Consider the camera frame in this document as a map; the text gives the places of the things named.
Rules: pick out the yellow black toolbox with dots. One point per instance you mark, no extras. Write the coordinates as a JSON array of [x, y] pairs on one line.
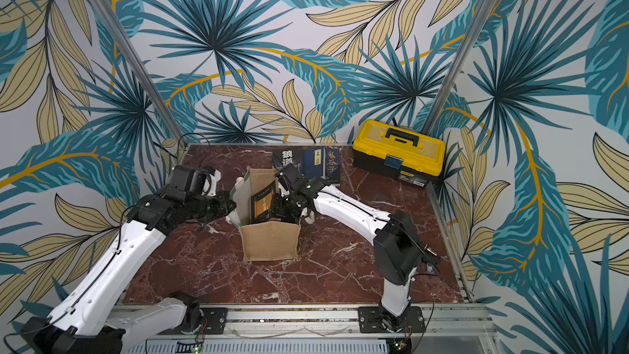
[[398, 153]]

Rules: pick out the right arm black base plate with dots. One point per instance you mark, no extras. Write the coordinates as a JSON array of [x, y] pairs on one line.
[[375, 320]]

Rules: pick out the aluminium front rail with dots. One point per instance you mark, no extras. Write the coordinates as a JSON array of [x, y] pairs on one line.
[[334, 328]]

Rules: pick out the small black device on table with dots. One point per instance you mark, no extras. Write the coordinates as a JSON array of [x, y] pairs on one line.
[[431, 260]]

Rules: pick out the brown cover book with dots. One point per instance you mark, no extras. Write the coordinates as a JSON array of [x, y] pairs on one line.
[[262, 204]]

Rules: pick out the dark wolf title book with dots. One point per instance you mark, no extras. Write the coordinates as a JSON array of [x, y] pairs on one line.
[[284, 156]]

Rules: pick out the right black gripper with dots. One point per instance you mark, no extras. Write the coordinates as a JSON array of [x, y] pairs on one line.
[[286, 205]]

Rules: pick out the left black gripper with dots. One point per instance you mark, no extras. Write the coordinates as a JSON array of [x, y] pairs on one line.
[[223, 208]]

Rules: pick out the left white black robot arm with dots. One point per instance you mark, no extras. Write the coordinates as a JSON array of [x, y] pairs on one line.
[[82, 323]]

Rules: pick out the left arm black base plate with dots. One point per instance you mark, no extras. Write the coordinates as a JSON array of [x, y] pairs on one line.
[[216, 319]]

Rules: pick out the dark blue Guiguzi book back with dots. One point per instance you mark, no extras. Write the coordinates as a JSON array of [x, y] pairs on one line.
[[333, 165]]

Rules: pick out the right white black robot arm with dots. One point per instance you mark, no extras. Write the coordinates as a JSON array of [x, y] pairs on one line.
[[397, 248]]

